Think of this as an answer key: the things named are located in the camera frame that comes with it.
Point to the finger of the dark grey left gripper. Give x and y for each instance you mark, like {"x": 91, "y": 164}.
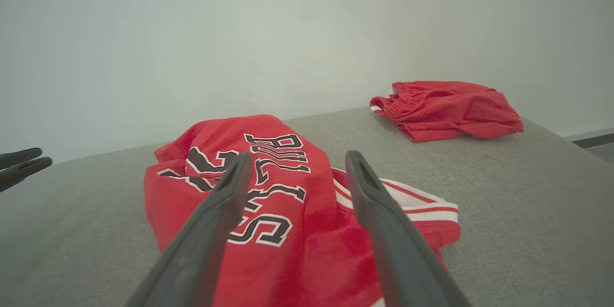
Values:
{"x": 24, "y": 171}
{"x": 19, "y": 156}

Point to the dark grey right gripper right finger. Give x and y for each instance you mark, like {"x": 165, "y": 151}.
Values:
{"x": 403, "y": 259}

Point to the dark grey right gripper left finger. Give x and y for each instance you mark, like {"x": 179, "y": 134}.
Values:
{"x": 201, "y": 249}

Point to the red Bulls 23 jersey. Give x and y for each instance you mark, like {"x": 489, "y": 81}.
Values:
{"x": 297, "y": 259}

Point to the red Bulls 23 shorts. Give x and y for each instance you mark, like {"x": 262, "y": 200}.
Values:
{"x": 446, "y": 110}

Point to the dark baseboard strip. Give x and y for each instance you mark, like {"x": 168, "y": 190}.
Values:
{"x": 595, "y": 140}

